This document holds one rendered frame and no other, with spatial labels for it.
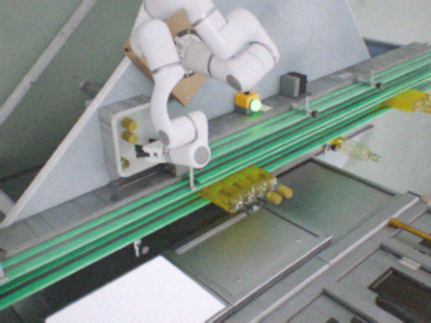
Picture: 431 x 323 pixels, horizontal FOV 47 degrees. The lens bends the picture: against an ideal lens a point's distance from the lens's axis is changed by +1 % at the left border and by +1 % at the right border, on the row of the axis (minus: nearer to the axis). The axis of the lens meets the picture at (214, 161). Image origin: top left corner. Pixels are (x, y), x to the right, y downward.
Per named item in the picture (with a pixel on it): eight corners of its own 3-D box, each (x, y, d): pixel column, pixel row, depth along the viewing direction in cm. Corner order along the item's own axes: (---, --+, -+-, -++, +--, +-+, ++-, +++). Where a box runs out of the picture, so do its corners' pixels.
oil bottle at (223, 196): (192, 191, 178) (234, 215, 164) (192, 178, 175) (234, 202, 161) (205, 186, 181) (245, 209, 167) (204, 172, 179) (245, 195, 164)
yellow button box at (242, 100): (233, 110, 197) (246, 114, 192) (233, 92, 193) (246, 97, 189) (245, 105, 201) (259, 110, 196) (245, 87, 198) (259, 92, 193)
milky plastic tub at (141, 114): (106, 170, 164) (120, 180, 158) (96, 108, 153) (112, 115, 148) (148, 154, 174) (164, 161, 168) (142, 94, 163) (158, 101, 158)
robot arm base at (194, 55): (159, 58, 153) (190, 69, 142) (177, 21, 153) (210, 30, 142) (190, 79, 164) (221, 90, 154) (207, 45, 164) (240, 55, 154)
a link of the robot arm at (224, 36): (188, 31, 139) (224, -3, 144) (238, 96, 146) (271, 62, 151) (201, 22, 131) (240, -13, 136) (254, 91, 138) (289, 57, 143)
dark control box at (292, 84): (279, 92, 213) (293, 97, 207) (279, 75, 209) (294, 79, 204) (291, 87, 218) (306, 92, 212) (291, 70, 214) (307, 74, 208)
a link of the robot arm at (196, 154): (182, 119, 127) (209, 109, 133) (160, 117, 135) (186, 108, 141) (195, 173, 132) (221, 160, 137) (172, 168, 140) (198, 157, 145)
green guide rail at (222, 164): (186, 175, 172) (200, 184, 166) (185, 173, 171) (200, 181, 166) (430, 64, 274) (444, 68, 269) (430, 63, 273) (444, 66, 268)
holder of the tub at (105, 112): (108, 183, 167) (120, 191, 162) (97, 108, 154) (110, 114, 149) (149, 165, 177) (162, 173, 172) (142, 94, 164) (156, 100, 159)
